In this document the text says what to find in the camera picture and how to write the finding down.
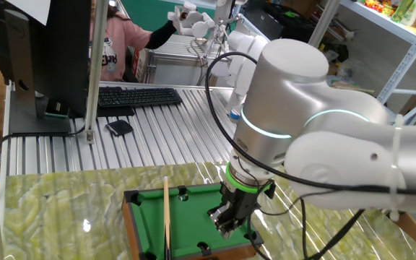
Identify black equipment case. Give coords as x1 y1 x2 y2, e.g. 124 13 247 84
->
243 0 319 43

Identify black computer monitor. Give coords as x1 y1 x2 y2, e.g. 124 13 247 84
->
0 0 93 137

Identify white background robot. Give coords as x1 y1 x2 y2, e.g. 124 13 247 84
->
211 30 269 126

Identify grey vertical column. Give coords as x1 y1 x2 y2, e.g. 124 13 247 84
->
213 0 237 25

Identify person in pink shirt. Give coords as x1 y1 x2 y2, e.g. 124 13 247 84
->
90 0 178 83

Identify thick black cable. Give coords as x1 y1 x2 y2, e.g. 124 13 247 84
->
204 51 416 260

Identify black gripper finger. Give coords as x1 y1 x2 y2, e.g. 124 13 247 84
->
221 216 247 241
207 201 233 232

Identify red yellow toys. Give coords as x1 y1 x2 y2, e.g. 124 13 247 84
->
365 0 393 16

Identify black flat pad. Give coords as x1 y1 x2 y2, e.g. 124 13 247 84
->
97 105 136 118

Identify white teleoperation device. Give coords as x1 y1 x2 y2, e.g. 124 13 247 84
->
167 1 243 55

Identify green marble-pattern mat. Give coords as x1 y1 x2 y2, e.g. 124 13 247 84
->
2 160 416 260

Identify green carton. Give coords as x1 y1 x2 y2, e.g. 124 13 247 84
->
391 0 415 23

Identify small black device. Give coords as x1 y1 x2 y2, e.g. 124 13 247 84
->
105 119 134 137

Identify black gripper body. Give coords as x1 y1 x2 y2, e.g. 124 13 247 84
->
219 181 263 227

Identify mini green pool table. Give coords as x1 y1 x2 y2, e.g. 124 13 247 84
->
121 181 266 260

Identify white paper sheet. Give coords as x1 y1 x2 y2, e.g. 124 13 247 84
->
4 0 52 27

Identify pale yellow bottle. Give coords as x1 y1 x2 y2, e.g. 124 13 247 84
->
402 0 416 27

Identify black keyboard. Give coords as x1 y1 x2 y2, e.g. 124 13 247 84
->
97 86 183 108

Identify wooden pool cue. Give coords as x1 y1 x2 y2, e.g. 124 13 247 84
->
162 175 173 260

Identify black green-edged box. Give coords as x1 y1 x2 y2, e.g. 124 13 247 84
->
43 99 69 118

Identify thin black cable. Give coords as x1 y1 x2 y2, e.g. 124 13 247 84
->
236 155 416 260

